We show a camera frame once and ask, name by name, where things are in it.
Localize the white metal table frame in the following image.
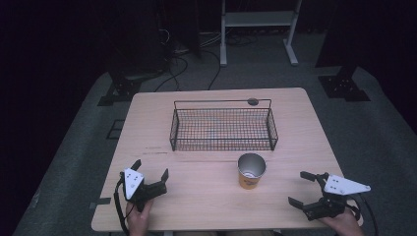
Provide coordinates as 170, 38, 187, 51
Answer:
219, 0, 303, 68

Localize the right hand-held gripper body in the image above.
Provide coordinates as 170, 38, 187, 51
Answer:
302, 172, 372, 221

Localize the black wire basket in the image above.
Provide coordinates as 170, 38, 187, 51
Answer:
169, 98, 279, 152

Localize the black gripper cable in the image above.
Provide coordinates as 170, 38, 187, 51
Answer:
113, 178, 131, 236
351, 193, 380, 236

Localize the person's right hand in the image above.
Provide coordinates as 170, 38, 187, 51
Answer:
319, 206, 365, 236

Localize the orange metal cup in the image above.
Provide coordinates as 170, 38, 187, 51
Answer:
237, 152, 268, 191

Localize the grey tape strip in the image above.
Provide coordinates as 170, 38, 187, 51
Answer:
89, 197, 112, 210

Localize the black stand base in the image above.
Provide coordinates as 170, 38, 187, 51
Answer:
317, 64, 372, 103
96, 69, 146, 107

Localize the black floor cable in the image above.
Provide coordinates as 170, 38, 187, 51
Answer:
153, 54, 190, 93
200, 48, 223, 91

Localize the person's left hand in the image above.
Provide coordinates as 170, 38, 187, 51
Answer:
125, 200, 154, 236

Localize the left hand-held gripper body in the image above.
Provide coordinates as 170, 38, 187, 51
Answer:
120, 167, 168, 212

